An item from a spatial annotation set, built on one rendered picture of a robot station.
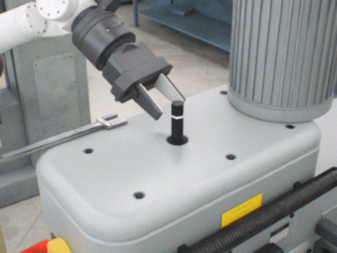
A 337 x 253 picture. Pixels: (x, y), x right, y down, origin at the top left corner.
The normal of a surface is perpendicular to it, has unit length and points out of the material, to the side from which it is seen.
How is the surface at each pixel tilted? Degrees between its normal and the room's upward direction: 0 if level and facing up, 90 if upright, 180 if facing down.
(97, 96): 0
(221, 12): 90
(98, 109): 0
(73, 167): 0
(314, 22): 90
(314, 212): 90
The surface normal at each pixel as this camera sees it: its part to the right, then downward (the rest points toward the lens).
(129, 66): 0.39, -0.59
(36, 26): 0.90, -0.22
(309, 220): 0.61, 0.39
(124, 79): -0.17, -0.15
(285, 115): -0.08, 0.49
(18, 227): 0.00, -0.87
